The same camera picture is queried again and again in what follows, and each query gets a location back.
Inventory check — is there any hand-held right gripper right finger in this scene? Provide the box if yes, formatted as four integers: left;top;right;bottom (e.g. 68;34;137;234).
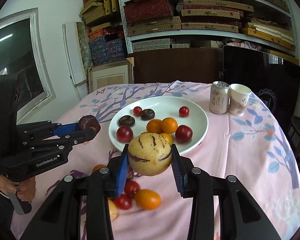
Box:
170;144;282;240

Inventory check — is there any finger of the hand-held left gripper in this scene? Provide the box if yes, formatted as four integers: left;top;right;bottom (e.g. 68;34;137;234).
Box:
16;120;80;140
22;129;96;152

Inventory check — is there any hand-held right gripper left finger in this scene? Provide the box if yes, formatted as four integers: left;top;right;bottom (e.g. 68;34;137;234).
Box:
20;144;130;240

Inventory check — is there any dark purple passion fruit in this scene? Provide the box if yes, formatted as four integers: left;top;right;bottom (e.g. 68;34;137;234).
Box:
118;115;136;127
140;109;155;121
77;115;101;136

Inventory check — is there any striped yellow pepino melon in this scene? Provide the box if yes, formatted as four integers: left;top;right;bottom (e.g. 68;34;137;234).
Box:
128;133;173;177

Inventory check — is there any yellow-orange small citrus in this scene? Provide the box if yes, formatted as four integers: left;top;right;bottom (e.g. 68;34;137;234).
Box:
161;133;173;145
135;189;162;210

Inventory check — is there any dark red plum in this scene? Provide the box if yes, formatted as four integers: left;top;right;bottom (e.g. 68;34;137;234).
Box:
116;126;134;142

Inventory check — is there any white plate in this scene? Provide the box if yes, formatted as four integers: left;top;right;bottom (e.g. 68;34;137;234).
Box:
108;96;209;156

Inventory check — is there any person's left hand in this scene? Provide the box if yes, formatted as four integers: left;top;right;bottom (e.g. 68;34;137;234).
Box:
0;176;37;203

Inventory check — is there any pale yellow pepino melon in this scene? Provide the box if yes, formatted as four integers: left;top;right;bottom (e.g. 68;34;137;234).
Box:
107;199;118;221

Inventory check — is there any white framed window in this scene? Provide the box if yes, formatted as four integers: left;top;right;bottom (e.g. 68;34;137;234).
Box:
0;7;57;120

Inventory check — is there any pink deer printed tablecloth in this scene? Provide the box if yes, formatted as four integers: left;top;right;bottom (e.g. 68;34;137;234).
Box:
10;80;300;240

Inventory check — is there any white board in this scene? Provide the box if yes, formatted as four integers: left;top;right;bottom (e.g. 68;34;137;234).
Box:
62;21;88;87

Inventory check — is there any beverage can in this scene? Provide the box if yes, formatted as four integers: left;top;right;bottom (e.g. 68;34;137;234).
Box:
209;81;231;114

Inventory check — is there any grey marbled board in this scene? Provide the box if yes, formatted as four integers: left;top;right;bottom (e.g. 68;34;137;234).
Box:
76;22;93;67

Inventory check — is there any stack of blue patterned boxes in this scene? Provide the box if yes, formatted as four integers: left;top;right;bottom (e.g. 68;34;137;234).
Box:
87;29;128;65

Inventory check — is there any printed paper cup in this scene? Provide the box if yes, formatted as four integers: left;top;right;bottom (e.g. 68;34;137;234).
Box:
229;83;252;116

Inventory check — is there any brown wooden panel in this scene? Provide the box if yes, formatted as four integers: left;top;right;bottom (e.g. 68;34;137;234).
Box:
127;48;224;84

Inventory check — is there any pile of tan boxes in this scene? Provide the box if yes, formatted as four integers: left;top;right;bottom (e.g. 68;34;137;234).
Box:
80;0;125;25

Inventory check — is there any dark wooden chair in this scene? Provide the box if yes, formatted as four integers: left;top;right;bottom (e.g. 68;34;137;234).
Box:
287;115;300;178

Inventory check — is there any white metal shelf rack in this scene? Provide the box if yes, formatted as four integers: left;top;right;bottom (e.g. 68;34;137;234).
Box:
115;0;299;58

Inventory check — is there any black glossy panel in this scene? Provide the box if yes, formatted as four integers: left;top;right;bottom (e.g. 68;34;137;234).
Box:
222;45;300;130

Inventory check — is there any pink cloth bundle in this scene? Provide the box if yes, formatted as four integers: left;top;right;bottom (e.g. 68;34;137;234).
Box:
225;37;263;52

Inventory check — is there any stack of woven boxes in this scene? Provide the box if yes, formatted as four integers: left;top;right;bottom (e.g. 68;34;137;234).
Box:
120;0;297;53

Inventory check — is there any wooden picture frame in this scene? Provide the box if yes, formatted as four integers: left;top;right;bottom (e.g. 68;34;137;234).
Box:
88;57;134;93

